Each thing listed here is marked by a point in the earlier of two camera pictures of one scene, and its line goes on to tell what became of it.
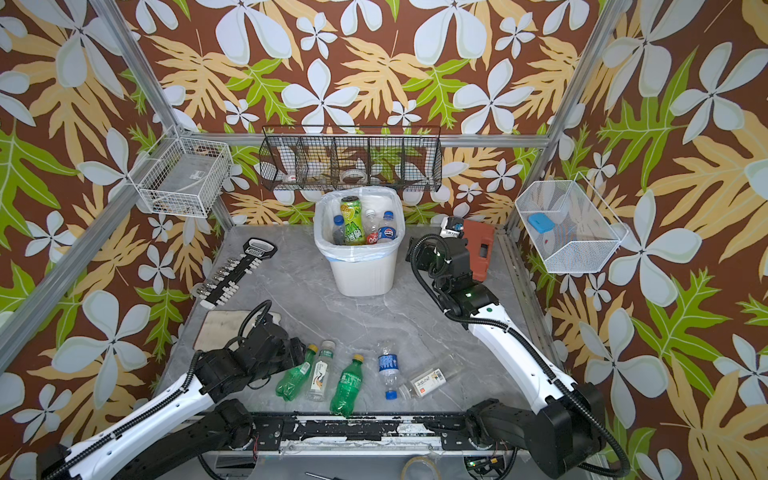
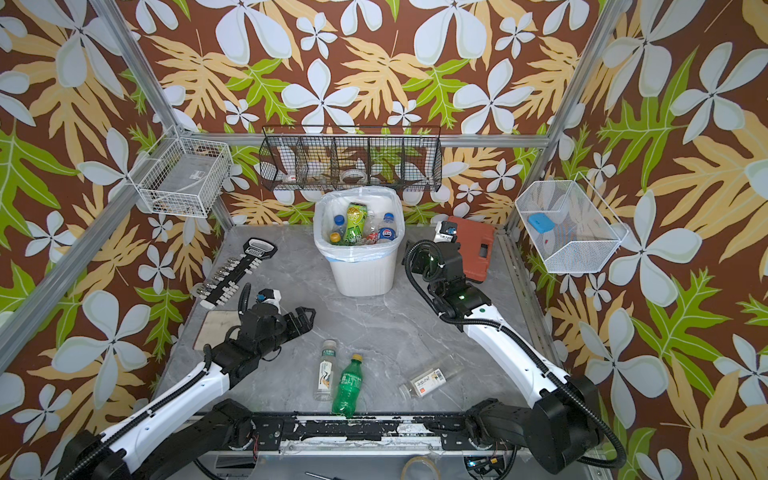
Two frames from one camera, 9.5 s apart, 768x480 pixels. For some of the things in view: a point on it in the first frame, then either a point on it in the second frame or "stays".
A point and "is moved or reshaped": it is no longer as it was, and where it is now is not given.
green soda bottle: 289,385 to 335,239
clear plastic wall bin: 571,228 stays
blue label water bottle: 338,230 stays
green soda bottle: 346,391 stays
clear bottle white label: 427,382 stays
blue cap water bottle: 387,230 stays
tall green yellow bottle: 352,219 is moved or reshaped
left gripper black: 292,358 to 296,328
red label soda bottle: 371,230 stays
